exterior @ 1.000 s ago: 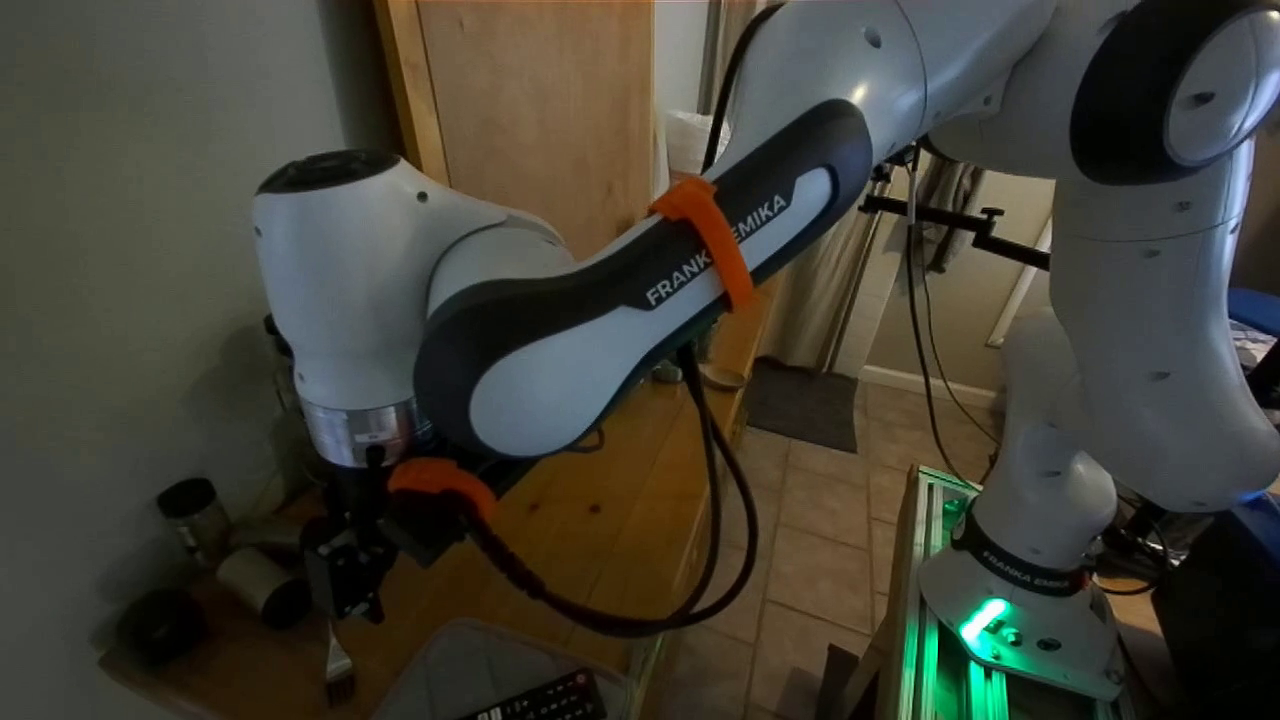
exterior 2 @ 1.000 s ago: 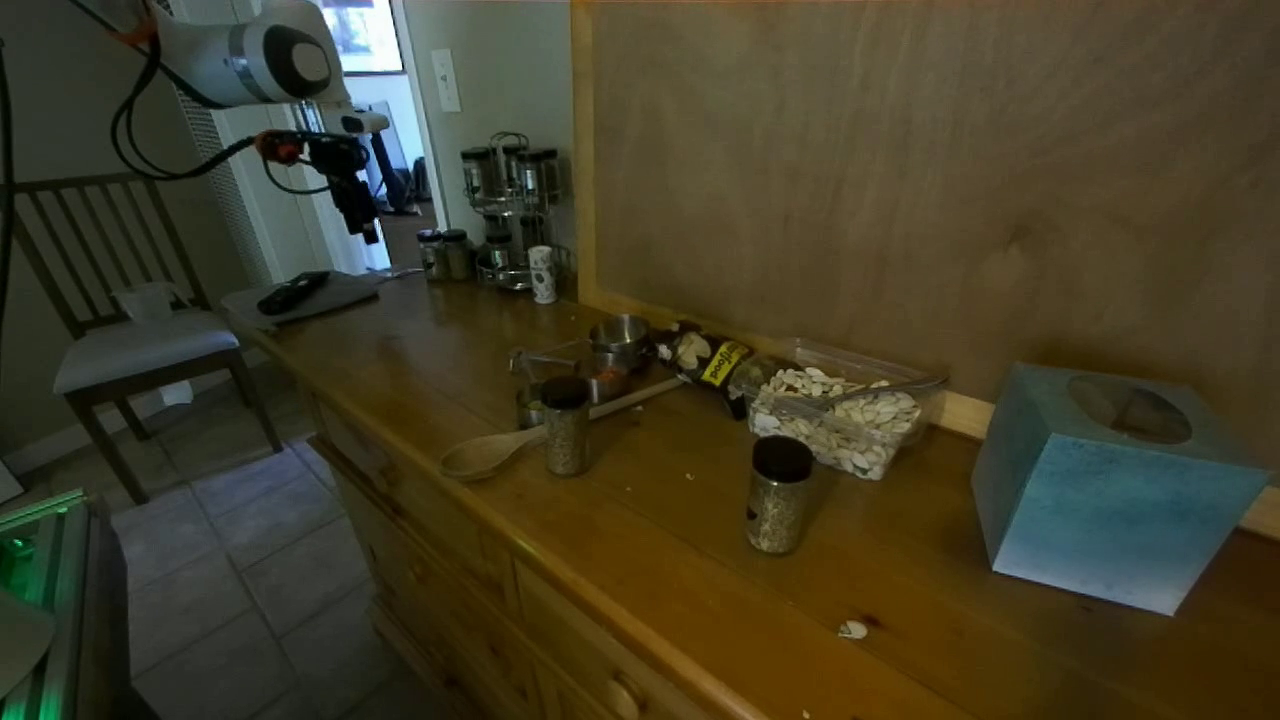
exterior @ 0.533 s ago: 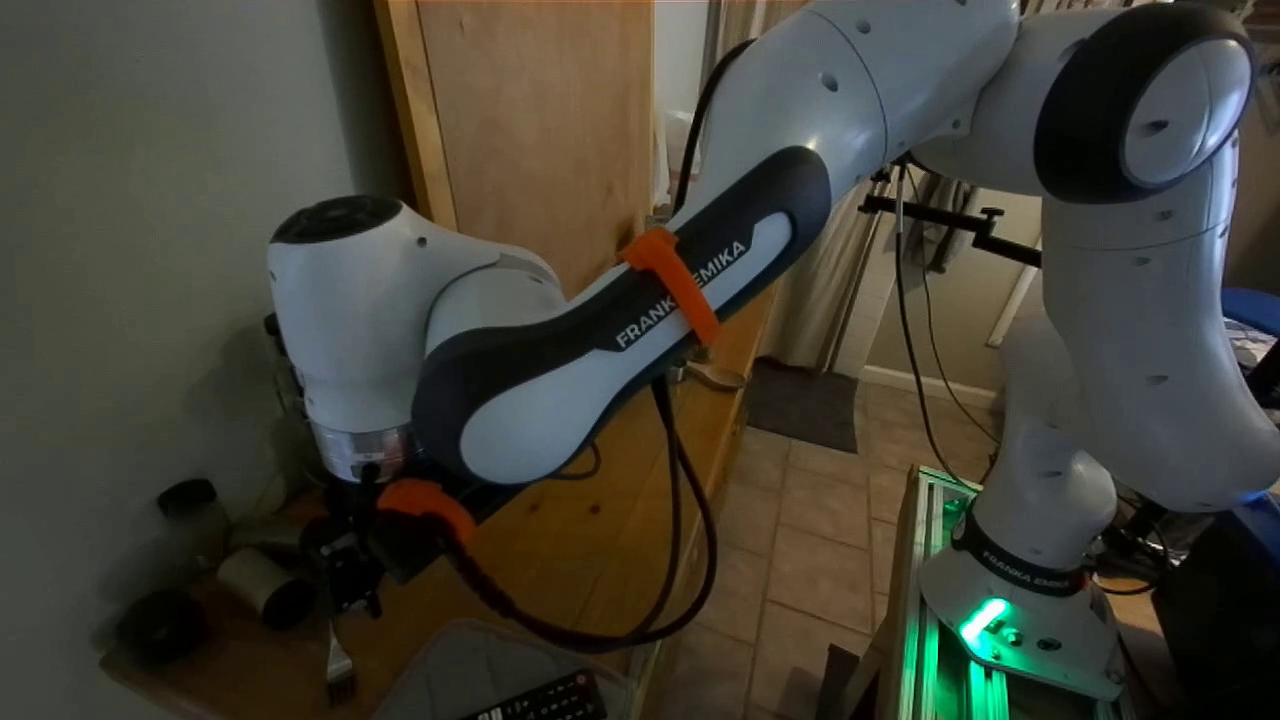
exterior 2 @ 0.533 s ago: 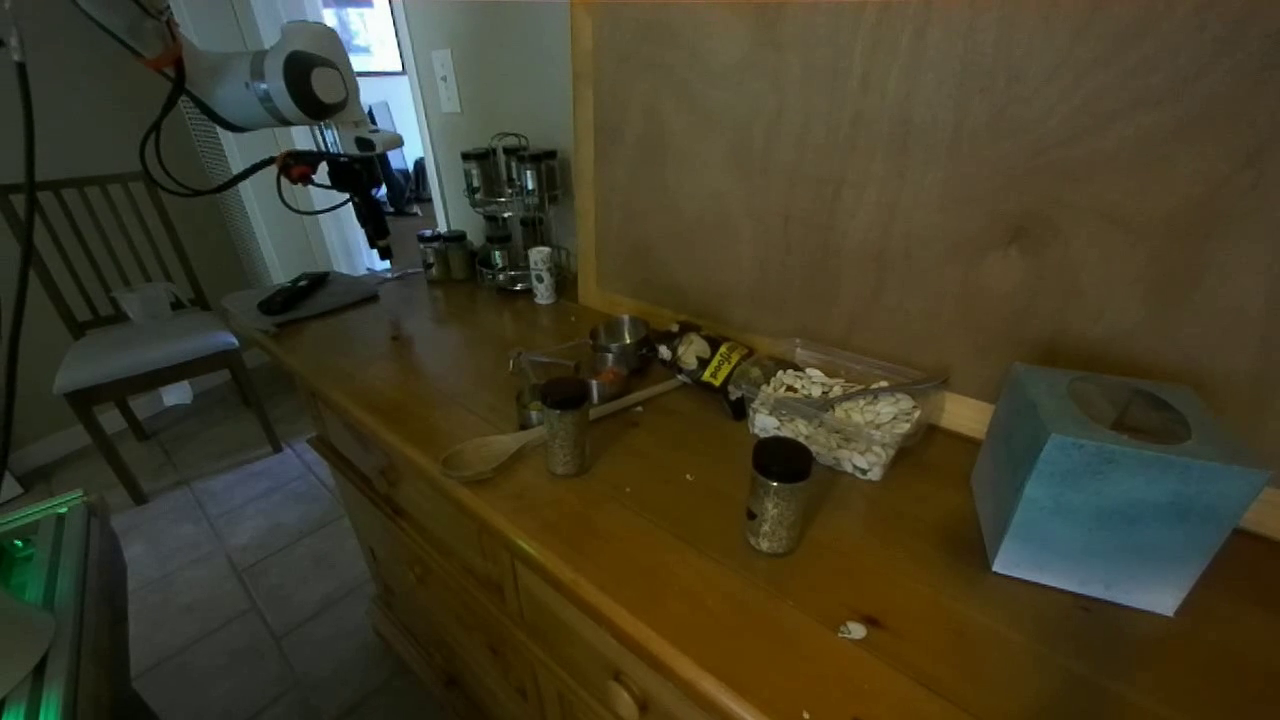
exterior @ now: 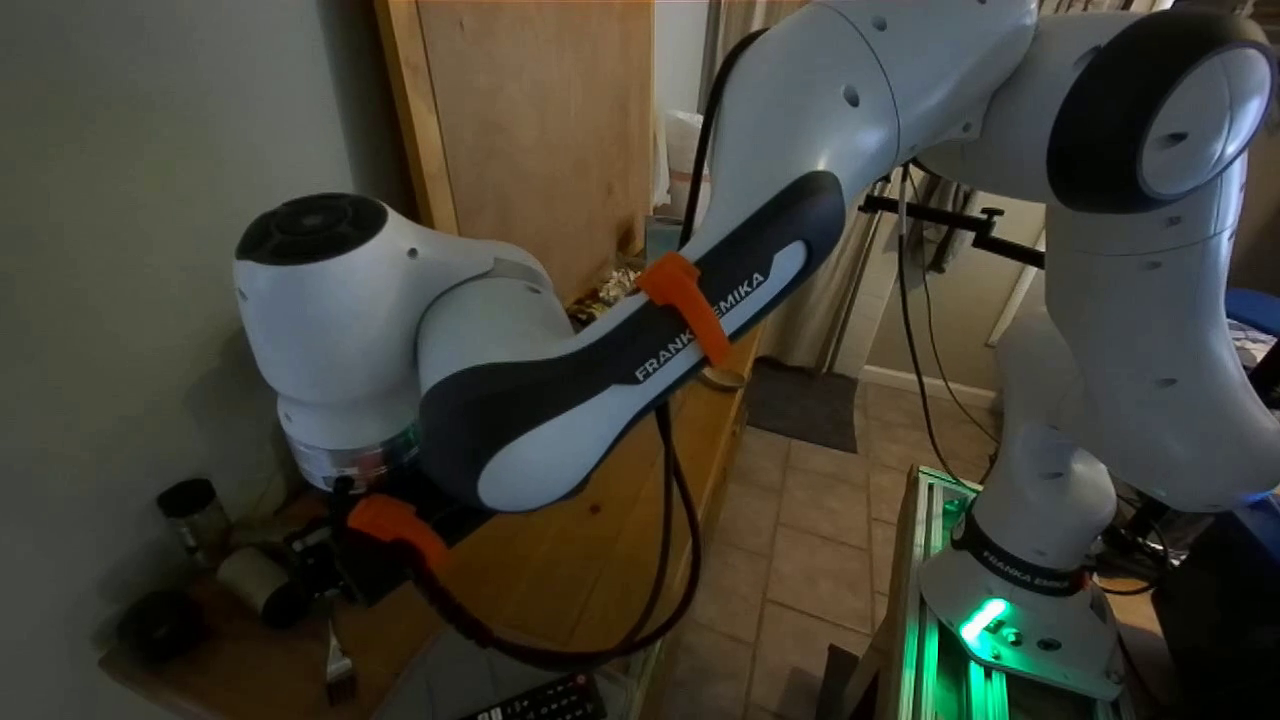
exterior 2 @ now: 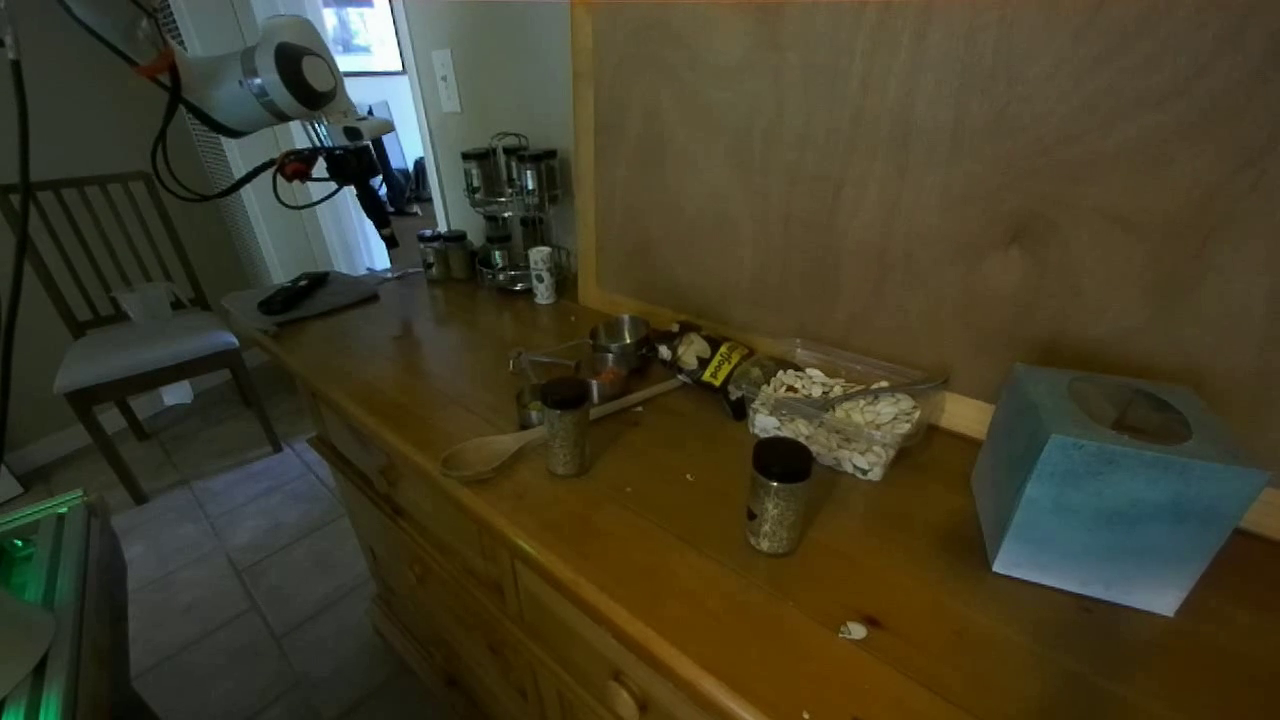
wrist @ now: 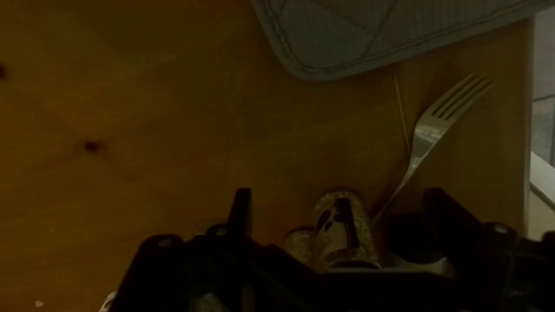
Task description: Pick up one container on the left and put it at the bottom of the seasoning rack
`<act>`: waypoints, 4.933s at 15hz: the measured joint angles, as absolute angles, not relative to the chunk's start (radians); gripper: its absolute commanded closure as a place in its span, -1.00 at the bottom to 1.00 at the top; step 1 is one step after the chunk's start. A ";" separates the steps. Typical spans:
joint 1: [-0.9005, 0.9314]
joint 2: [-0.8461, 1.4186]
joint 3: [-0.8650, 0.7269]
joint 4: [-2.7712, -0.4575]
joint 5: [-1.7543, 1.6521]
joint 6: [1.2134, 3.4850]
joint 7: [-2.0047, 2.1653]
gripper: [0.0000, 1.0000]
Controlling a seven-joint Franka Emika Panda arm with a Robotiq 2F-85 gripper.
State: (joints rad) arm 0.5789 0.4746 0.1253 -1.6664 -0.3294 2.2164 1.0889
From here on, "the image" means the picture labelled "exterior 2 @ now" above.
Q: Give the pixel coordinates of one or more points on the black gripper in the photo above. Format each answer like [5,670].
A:
[357,164]

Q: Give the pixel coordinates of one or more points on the glass spice jar black lid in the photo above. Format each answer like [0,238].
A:
[434,257]
[483,176]
[540,176]
[508,170]
[456,257]

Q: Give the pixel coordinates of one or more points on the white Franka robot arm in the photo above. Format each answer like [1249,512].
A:
[252,73]

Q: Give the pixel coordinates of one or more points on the robot base stand green light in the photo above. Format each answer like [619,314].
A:
[45,602]

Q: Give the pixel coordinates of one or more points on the chrome rotating seasoning rack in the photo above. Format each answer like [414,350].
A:
[508,232]

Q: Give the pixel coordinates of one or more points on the small white container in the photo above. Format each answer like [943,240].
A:
[540,279]

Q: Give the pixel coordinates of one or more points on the black remote control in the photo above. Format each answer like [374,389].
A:
[294,292]

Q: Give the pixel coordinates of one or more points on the wooden spoon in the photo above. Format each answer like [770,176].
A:
[484,458]

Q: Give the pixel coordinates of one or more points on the small metal cup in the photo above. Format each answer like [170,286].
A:
[620,347]

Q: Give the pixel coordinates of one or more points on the wooden chair grey cushion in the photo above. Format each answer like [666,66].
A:
[145,353]

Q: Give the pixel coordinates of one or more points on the metal cup with spoon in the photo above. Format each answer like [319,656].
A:
[567,434]

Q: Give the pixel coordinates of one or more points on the metal knife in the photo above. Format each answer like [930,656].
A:
[646,396]

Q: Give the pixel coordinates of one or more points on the metal cup right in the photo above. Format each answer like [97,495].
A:
[783,501]

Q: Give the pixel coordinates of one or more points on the large plywood board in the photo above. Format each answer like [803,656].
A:
[933,174]

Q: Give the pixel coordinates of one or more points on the small white crumb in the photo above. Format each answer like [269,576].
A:
[854,631]

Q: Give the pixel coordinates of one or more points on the blue cube box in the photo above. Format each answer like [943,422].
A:
[1104,505]

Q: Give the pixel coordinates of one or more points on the white light switch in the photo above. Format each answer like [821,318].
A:
[444,82]

